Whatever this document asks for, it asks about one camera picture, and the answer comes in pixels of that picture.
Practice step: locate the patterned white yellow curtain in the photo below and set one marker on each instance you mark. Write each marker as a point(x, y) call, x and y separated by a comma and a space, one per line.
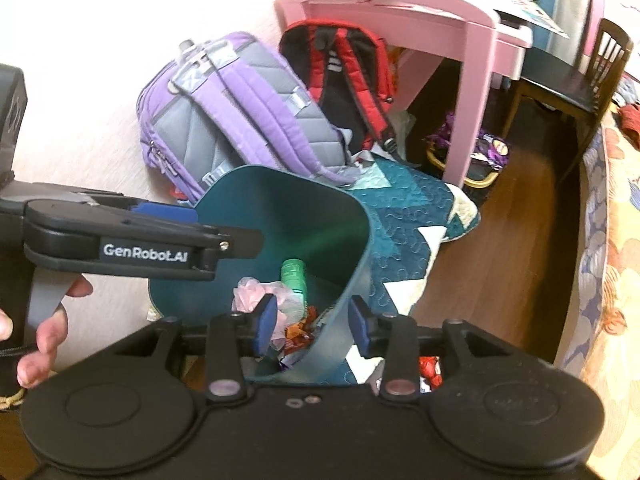
point(575, 10)

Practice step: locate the teal patchwork quilt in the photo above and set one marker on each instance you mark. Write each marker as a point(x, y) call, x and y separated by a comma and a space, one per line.
point(400, 210)

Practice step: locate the orange red candy wrapper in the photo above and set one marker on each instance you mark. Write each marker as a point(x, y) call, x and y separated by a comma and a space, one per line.
point(295, 332)

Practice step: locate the illustrated magazine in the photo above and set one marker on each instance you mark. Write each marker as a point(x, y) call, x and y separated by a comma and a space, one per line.
point(530, 15)

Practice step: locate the red black backpack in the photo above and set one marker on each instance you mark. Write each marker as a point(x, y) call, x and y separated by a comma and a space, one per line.
point(350, 85)

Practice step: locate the purple snack bag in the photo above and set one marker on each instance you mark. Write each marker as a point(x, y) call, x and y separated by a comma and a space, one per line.
point(490, 150)

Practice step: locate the teal plastic trash bin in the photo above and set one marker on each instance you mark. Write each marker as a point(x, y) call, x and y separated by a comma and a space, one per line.
point(300, 210)

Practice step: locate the purple grey backpack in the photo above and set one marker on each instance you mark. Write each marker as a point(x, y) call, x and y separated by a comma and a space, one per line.
point(225, 110)

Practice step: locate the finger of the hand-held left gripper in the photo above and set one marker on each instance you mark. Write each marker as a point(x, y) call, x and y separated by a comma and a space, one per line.
point(165, 212)

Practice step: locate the pink bed with floral sheet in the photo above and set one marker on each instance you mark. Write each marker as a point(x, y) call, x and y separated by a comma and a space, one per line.
point(610, 260)

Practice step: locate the red garment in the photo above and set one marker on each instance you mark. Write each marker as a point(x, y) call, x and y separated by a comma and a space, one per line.
point(631, 125)

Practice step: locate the dark wooden chair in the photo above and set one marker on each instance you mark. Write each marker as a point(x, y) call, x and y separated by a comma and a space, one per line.
point(555, 80)

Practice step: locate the green plastic bottle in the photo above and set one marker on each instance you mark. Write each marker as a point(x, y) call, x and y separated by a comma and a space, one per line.
point(294, 280)

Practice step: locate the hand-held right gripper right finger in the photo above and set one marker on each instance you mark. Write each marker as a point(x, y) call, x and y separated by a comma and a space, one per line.
point(359, 327)

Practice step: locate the pink plastic bag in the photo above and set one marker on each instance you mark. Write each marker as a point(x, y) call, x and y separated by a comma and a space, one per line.
point(250, 297)

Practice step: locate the pink desk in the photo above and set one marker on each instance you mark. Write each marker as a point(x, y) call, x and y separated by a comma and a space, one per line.
point(400, 15)

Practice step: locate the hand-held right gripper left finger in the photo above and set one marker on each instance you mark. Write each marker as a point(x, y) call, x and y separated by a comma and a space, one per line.
point(265, 325)

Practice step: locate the red snack wrapper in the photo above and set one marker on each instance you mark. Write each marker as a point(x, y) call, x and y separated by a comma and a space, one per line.
point(430, 372)

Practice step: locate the person's left hand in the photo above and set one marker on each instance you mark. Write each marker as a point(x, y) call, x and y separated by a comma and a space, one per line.
point(52, 330)

